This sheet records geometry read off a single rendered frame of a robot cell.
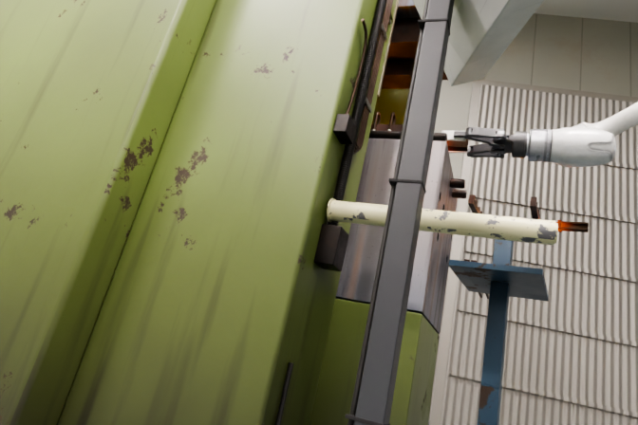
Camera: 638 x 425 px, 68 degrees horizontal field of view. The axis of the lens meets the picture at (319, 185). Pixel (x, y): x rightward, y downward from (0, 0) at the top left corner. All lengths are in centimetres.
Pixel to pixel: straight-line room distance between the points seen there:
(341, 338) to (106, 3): 110
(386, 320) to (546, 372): 318
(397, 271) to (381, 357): 12
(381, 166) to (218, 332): 61
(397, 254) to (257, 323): 34
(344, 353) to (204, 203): 47
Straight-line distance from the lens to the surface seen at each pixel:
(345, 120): 105
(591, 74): 487
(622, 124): 160
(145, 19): 138
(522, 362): 381
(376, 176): 128
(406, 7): 158
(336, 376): 118
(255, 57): 124
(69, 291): 111
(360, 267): 120
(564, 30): 508
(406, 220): 74
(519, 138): 143
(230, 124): 116
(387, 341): 70
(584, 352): 394
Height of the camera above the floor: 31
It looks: 20 degrees up
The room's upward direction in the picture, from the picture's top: 13 degrees clockwise
